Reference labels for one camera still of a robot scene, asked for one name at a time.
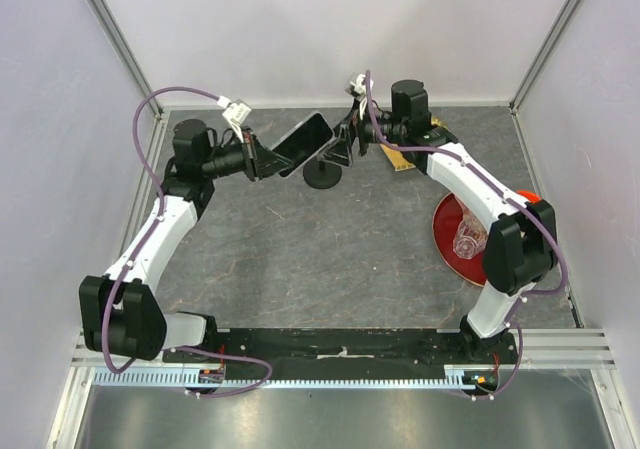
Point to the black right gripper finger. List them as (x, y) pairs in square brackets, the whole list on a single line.
[(338, 154), (344, 130)]

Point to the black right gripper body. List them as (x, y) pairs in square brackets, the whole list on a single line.
[(367, 128)]

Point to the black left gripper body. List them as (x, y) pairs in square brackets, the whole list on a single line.
[(248, 153)]

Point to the black phone stand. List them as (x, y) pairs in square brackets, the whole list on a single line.
[(322, 172)]

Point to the black phone clear case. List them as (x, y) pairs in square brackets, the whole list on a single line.
[(303, 142)]

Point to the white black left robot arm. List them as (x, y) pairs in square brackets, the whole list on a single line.
[(119, 311)]

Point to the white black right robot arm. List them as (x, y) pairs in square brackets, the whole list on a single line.
[(521, 248)]

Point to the woven bamboo tray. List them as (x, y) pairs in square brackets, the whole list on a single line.
[(400, 156)]

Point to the red round tray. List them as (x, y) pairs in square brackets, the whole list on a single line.
[(445, 221)]

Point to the clear glass cup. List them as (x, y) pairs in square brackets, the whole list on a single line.
[(470, 236)]

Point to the orange plastic bowl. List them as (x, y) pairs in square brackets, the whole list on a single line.
[(530, 196)]

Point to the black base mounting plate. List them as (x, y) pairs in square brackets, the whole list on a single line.
[(359, 352)]

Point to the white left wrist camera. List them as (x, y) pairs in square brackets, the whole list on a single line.
[(235, 113)]

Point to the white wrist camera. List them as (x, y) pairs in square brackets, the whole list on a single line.
[(356, 86), (235, 113)]

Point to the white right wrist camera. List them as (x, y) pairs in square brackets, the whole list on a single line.
[(356, 86)]

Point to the slotted cable duct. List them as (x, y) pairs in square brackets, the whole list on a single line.
[(199, 379)]

